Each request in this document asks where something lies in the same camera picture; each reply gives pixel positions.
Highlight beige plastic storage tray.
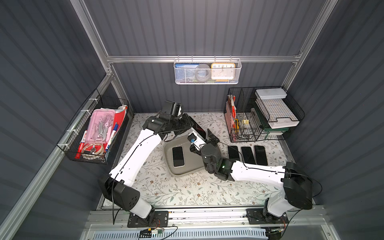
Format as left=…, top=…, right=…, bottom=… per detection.
left=163, top=136, right=204, bottom=177

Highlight black phone pink case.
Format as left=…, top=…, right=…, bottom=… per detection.
left=241, top=147, right=256, bottom=165
left=254, top=146, right=268, bottom=166

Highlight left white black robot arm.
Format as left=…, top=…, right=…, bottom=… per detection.
left=99, top=101, right=193, bottom=222

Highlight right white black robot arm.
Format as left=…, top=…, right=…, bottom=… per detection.
left=188, top=130, right=313, bottom=218

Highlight black phone cream case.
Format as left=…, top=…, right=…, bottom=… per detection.
left=172, top=146, right=185, bottom=168

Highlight blue box in basket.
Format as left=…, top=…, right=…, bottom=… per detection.
left=174, top=63, right=199, bottom=85

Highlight white flat box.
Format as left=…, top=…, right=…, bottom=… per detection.
left=256, top=88, right=287, bottom=100

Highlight yellow utility knife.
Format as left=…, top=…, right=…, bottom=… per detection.
left=234, top=119, right=240, bottom=134

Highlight red scissors in organizer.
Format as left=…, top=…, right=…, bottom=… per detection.
left=228, top=95, right=237, bottom=120

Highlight red folder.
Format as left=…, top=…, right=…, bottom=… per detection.
left=99, top=105, right=128, bottom=133

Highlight blue white marker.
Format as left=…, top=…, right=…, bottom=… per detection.
left=105, top=122, right=119, bottom=152

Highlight grey tape roll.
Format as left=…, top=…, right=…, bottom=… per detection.
left=195, top=64, right=211, bottom=83

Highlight yellow white alarm clock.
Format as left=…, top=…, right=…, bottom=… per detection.
left=211, top=63, right=236, bottom=81

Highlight pink plastic tool case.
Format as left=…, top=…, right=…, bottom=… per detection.
left=85, top=109, right=115, bottom=144

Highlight white grid notebook stack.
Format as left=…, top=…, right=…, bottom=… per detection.
left=256, top=98, right=300, bottom=129

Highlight red tape dispenser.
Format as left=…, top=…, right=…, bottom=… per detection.
left=82, top=143, right=105, bottom=155

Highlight small circuit board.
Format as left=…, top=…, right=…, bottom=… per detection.
left=138, top=228, right=164, bottom=239

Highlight white wire wall basket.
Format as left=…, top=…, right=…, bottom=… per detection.
left=174, top=57, right=243, bottom=85

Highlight black wire desk organizer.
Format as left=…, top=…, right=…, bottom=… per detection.
left=224, top=86, right=305, bottom=143

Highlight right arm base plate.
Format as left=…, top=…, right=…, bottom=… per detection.
left=246, top=209, right=289, bottom=225

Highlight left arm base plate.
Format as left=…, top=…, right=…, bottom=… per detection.
left=127, top=211, right=169, bottom=228

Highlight black wire side basket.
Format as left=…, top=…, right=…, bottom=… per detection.
left=58, top=92, right=129, bottom=165

